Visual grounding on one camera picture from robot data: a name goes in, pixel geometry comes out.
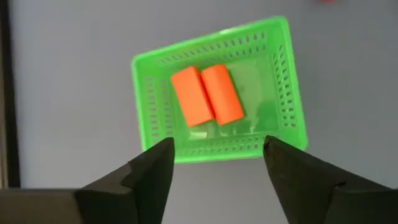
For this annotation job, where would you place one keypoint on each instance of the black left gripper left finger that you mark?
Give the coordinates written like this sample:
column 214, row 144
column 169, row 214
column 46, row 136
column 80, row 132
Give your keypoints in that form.
column 124, row 202

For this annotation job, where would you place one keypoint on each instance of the green plastic basket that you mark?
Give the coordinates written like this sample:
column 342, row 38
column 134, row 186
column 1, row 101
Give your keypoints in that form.
column 280, row 93

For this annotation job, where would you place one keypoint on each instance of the black table frame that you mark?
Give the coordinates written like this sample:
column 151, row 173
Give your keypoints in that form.
column 12, row 93

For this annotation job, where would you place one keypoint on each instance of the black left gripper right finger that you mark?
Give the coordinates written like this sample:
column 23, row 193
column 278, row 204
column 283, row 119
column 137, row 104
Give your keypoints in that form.
column 311, row 193

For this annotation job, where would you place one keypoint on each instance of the orange rectangular block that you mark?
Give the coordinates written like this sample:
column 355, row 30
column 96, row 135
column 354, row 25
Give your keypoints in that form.
column 191, row 96
column 224, row 93

